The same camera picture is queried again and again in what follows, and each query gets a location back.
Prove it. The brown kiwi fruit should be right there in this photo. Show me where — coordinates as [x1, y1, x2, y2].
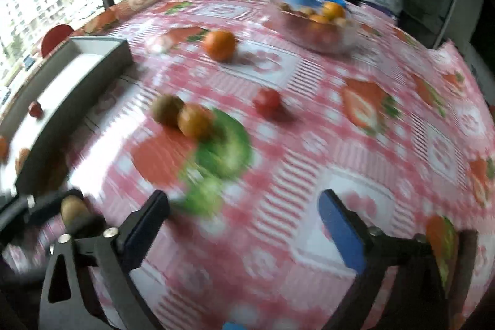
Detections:
[150, 94, 185, 127]
[60, 195, 91, 229]

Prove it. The white tray box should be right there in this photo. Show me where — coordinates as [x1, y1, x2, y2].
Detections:
[1, 36, 132, 196]

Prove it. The orange in bowl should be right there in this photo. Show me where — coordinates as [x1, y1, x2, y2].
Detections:
[309, 13, 330, 24]
[321, 1, 346, 20]

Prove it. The blue gloved right hand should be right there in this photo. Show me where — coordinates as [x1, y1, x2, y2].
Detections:
[222, 323, 247, 330]

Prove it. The orange mandarin on table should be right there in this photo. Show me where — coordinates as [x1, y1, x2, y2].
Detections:
[202, 30, 237, 62]

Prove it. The pink strawberry tablecloth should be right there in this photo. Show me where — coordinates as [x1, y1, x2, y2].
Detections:
[1, 0, 494, 329]

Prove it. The yellow tomato near kiwis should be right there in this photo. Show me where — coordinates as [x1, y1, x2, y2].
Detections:
[177, 104, 213, 141]

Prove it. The red cherry tomato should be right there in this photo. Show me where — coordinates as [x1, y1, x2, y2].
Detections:
[252, 88, 282, 118]

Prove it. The orange mandarin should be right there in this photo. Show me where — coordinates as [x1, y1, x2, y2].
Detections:
[15, 148, 30, 174]
[202, 30, 237, 62]

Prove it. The glass fruit bowl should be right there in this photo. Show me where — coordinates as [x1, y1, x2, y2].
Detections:
[267, 0, 358, 54]

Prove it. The red plastic stool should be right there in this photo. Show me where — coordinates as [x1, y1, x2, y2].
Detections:
[40, 24, 74, 58]

